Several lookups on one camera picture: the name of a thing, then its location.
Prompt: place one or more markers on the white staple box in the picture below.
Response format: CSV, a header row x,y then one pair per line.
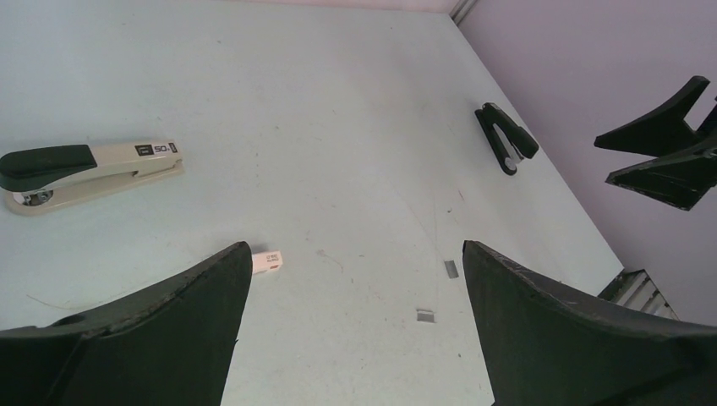
x,y
268,261

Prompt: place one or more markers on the beige and black large stapler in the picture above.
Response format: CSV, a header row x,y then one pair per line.
x,y
41,180

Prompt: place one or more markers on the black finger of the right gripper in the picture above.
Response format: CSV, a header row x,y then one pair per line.
x,y
680,179
663,130

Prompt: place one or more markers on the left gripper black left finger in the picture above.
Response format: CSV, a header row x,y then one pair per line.
x,y
171,343

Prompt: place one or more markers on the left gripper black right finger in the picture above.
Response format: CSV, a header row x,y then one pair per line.
x,y
546,343

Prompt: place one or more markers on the metal staple strip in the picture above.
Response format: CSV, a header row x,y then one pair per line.
x,y
451,269
425,316

